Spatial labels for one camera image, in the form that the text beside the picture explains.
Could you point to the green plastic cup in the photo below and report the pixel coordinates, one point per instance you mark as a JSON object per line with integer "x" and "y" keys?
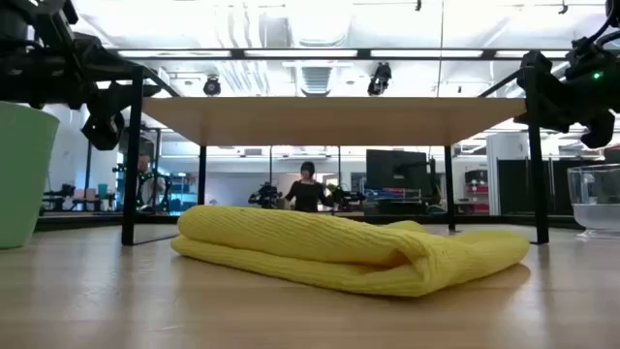
{"x": 21, "y": 174}

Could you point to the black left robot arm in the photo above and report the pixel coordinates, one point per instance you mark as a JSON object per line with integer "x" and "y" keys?
{"x": 29, "y": 63}

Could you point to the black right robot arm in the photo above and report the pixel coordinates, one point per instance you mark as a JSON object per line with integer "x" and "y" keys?
{"x": 593, "y": 58}

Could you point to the person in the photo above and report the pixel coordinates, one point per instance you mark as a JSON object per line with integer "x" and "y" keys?
{"x": 307, "y": 194}
{"x": 145, "y": 186}

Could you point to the black partition panel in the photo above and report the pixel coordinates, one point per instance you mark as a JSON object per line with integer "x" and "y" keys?
{"x": 557, "y": 186}

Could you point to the red storage rack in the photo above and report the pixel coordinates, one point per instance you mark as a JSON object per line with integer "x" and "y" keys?
{"x": 477, "y": 191}

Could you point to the clear glass cup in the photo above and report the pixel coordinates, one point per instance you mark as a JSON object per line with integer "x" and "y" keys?
{"x": 598, "y": 215}

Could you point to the black computer monitor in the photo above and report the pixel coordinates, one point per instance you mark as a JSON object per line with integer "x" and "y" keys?
{"x": 394, "y": 169}

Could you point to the yellow knitted cloth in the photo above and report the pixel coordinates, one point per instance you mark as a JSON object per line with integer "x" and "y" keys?
{"x": 315, "y": 247}

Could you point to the black ceiling camera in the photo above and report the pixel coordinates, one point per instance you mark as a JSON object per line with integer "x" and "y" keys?
{"x": 379, "y": 80}
{"x": 211, "y": 87}

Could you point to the black overhead light frame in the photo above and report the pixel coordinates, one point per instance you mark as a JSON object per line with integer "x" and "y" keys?
{"x": 363, "y": 53}

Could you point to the wooden shelf black metal frame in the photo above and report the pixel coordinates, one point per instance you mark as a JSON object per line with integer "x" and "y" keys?
{"x": 329, "y": 121}

